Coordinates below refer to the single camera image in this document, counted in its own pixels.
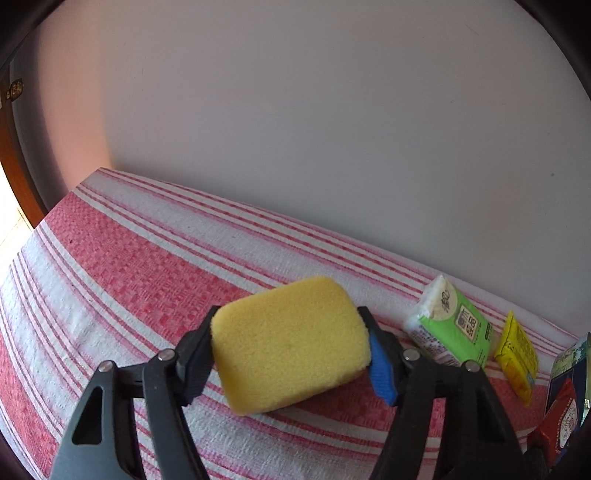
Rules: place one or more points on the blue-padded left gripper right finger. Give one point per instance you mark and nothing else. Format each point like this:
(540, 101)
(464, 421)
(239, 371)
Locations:
(477, 440)

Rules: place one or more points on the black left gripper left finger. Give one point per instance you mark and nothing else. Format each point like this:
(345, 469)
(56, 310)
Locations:
(101, 440)

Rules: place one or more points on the yellow snack packet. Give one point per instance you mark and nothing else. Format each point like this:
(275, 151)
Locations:
(517, 359)

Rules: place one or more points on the green tissue pack beige label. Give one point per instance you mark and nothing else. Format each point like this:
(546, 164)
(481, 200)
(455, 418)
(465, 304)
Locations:
(448, 327)

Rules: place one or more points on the red snack packet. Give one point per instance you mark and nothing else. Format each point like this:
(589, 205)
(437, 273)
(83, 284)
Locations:
(553, 433)

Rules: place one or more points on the large yellow sponge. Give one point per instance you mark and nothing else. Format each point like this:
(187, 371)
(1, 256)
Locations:
(285, 345)

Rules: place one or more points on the blue round cookie tin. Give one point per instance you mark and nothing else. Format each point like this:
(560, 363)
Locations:
(574, 364)

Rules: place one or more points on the pink striped bed cover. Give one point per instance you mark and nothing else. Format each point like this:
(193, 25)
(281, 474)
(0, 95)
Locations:
(123, 266)

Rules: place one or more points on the wooden door frame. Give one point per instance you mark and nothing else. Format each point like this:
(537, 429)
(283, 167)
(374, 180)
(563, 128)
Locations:
(12, 158)

